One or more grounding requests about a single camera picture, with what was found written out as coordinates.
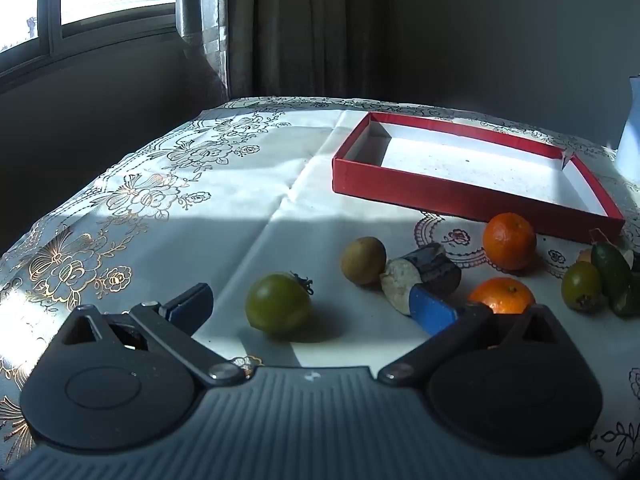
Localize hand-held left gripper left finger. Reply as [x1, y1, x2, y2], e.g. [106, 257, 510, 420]
[57, 282, 251, 387]

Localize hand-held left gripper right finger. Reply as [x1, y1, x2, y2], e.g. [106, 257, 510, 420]
[377, 284, 581, 387]

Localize purple eggplant piece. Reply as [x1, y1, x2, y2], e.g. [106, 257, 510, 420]
[380, 242, 462, 317]

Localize orange mandarin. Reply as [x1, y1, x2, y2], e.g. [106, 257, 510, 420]
[482, 212, 537, 272]
[467, 276, 537, 315]

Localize red cardboard box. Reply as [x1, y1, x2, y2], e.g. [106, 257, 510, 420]
[332, 112, 626, 246]

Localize round olive-green fruit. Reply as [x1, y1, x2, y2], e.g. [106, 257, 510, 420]
[561, 260, 603, 311]

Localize small dark green cucumber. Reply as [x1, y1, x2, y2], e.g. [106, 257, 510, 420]
[609, 270, 640, 318]

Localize floral white tablecloth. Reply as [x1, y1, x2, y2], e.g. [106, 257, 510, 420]
[0, 96, 640, 480]

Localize brown kiwi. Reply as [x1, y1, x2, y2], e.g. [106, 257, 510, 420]
[341, 236, 388, 286]

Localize green tomato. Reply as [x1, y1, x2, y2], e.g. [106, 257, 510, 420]
[245, 272, 315, 337]

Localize light blue electric kettle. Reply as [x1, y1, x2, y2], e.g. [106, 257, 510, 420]
[615, 76, 640, 171]

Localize patterned curtain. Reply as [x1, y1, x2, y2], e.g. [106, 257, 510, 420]
[175, 0, 396, 103]

